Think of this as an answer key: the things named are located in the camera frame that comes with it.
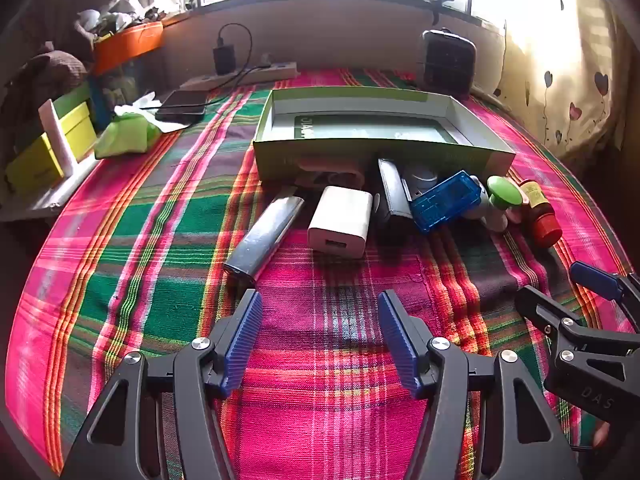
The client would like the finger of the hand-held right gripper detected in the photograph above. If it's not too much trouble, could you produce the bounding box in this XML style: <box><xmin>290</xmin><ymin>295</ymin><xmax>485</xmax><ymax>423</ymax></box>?
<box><xmin>570</xmin><ymin>261</ymin><xmax>640</xmax><ymax>333</ymax></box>
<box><xmin>514</xmin><ymin>285</ymin><xmax>640</xmax><ymax>361</ymax></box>

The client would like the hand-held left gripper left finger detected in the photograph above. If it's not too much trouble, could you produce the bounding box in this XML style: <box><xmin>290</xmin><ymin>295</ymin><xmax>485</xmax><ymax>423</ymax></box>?
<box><xmin>60</xmin><ymin>289</ymin><xmax>264</xmax><ymax>480</ymax></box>

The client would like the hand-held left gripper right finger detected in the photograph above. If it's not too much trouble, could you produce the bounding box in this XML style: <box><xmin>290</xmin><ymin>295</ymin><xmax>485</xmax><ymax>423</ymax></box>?
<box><xmin>377</xmin><ymin>290</ymin><xmax>583</xmax><ymax>480</ymax></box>

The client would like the red-capped small bottle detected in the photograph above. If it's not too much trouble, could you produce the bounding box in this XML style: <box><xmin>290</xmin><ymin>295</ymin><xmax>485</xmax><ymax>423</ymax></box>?
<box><xmin>517</xmin><ymin>180</ymin><xmax>563</xmax><ymax>250</ymax></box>

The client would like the grey slim power bank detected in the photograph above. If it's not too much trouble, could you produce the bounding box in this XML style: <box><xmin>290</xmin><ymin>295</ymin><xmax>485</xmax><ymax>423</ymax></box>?
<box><xmin>223</xmin><ymin>186</ymin><xmax>306</xmax><ymax>288</ymax></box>

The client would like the green-top white knob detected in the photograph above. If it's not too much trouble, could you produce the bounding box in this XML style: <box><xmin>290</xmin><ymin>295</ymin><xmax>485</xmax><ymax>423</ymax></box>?
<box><xmin>487</xmin><ymin>175</ymin><xmax>523</xmax><ymax>221</ymax></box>

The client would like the white charger adapter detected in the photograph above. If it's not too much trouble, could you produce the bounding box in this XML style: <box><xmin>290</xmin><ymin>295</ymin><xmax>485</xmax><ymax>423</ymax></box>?
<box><xmin>307</xmin><ymin>186</ymin><xmax>375</xmax><ymax>260</ymax></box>

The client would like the blue translucent case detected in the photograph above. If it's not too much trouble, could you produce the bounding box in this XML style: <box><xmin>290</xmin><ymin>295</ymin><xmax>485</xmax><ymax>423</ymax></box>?
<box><xmin>410</xmin><ymin>170</ymin><xmax>483</xmax><ymax>235</ymax></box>

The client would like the black rectangular device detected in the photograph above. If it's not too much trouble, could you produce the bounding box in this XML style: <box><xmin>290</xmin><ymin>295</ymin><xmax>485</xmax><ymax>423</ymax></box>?
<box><xmin>372</xmin><ymin>157</ymin><xmax>416</xmax><ymax>241</ymax></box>

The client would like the green cardboard box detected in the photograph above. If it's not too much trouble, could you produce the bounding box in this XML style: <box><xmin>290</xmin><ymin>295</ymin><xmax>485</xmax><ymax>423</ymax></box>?
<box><xmin>251</xmin><ymin>86</ymin><xmax>517</xmax><ymax>183</ymax></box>

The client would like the pink green plaid blanket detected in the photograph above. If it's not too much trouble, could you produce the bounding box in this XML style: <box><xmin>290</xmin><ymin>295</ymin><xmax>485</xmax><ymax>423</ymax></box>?
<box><xmin>5</xmin><ymin>67</ymin><xmax>636</xmax><ymax>480</ymax></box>

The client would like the heart print curtain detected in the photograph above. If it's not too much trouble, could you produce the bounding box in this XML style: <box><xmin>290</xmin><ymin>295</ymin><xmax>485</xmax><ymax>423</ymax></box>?
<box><xmin>495</xmin><ymin>0</ymin><xmax>631</xmax><ymax>161</ymax></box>

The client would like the green tissue pack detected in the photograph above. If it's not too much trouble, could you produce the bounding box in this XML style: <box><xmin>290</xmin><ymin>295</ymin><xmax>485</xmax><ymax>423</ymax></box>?
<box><xmin>94</xmin><ymin>112</ymin><xmax>162</xmax><ymax>160</ymax></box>

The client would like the black smartphone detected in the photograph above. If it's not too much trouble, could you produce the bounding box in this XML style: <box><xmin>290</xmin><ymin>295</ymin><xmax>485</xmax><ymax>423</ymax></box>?
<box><xmin>155</xmin><ymin>89</ymin><xmax>208</xmax><ymax>123</ymax></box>

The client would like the white ledge board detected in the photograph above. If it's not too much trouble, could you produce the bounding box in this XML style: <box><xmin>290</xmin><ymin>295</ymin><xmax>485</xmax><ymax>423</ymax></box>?
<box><xmin>0</xmin><ymin>152</ymin><xmax>101</xmax><ymax>221</ymax></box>

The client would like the white tissue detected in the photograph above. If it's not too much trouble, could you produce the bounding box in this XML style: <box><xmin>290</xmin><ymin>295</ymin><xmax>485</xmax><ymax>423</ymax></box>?
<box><xmin>114</xmin><ymin>92</ymin><xmax>163</xmax><ymax>117</ymax></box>

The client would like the small grey heater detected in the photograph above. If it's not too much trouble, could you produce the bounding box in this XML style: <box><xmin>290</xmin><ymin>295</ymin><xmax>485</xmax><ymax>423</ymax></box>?
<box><xmin>417</xmin><ymin>27</ymin><xmax>477</xmax><ymax>96</ymax></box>

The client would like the white power strip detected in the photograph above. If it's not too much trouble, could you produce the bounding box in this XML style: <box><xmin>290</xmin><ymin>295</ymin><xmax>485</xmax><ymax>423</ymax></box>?
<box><xmin>180</xmin><ymin>60</ymin><xmax>299</xmax><ymax>92</ymax></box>

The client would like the yellow cardboard box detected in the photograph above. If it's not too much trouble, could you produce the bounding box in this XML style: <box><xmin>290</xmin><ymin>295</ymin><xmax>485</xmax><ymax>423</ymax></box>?
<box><xmin>5</xmin><ymin>102</ymin><xmax>98</xmax><ymax>193</ymax></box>

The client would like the white foam block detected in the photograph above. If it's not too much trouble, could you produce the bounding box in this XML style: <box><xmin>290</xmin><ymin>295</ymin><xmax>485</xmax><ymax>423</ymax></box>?
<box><xmin>39</xmin><ymin>100</ymin><xmax>78</xmax><ymax>178</ymax></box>

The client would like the blue box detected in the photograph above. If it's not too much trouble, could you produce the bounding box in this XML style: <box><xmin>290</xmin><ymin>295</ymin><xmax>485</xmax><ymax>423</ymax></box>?
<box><xmin>90</xmin><ymin>75</ymin><xmax>116</xmax><ymax>131</ymax></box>

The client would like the clear storage container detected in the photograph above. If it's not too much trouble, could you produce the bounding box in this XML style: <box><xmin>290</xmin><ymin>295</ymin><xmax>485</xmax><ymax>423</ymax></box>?
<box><xmin>107</xmin><ymin>57</ymin><xmax>166</xmax><ymax>106</ymax></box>

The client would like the green flat box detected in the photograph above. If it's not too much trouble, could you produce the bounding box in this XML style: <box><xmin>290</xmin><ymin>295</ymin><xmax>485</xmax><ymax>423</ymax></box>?
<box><xmin>15</xmin><ymin>82</ymin><xmax>93</xmax><ymax>146</ymax></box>

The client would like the orange storage box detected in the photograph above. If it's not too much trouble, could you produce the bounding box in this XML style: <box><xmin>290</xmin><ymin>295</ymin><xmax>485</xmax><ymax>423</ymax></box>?
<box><xmin>92</xmin><ymin>21</ymin><xmax>165</xmax><ymax>76</ymax></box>

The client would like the brown cloth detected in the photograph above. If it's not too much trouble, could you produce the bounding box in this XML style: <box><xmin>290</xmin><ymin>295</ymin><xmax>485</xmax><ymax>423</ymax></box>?
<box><xmin>10</xmin><ymin>42</ymin><xmax>88</xmax><ymax>111</ymax></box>

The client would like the orange storage bin with clutter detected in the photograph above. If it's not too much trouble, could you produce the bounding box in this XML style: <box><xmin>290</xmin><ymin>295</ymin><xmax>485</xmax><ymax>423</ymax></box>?
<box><xmin>75</xmin><ymin>0</ymin><xmax>181</xmax><ymax>36</ymax></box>

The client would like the black charging cable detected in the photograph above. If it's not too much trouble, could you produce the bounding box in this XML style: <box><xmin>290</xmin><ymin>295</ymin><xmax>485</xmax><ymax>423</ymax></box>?
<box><xmin>200</xmin><ymin>22</ymin><xmax>273</xmax><ymax>108</ymax></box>

